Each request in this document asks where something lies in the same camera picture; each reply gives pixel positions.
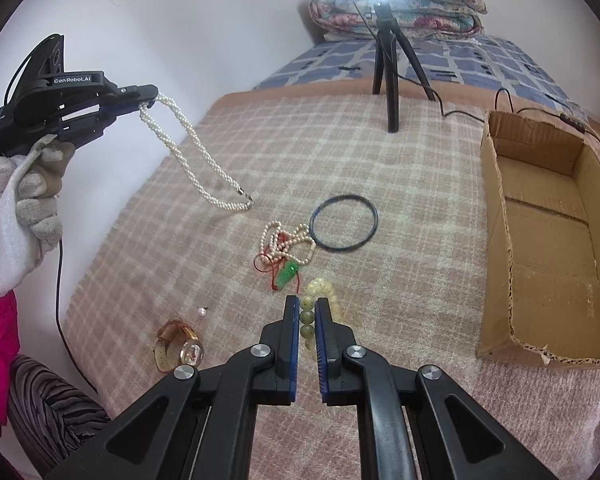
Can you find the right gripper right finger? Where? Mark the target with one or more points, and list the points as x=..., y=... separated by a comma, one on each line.
x=414, y=424

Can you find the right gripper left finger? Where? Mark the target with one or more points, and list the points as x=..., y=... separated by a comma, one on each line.
x=197, y=424

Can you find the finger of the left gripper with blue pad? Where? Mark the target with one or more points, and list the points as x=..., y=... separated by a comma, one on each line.
x=130, y=99

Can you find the small pearl bead strand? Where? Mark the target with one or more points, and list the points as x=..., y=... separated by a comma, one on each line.
x=277, y=245

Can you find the white gloved left hand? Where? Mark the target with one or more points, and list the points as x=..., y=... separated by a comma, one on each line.
x=29, y=223

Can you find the striped dark fabric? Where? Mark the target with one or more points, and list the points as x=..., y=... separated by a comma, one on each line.
x=50, y=418

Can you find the cardboard box tray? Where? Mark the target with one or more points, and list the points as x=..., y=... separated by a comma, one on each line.
x=542, y=304

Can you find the black tripod stand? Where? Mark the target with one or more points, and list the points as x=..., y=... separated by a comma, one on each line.
x=388, y=39

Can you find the folded floral quilt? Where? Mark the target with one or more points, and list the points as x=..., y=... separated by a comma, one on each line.
x=418, y=19

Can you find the blue patterned bed sheet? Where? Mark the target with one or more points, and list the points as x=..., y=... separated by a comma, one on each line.
x=484, y=62

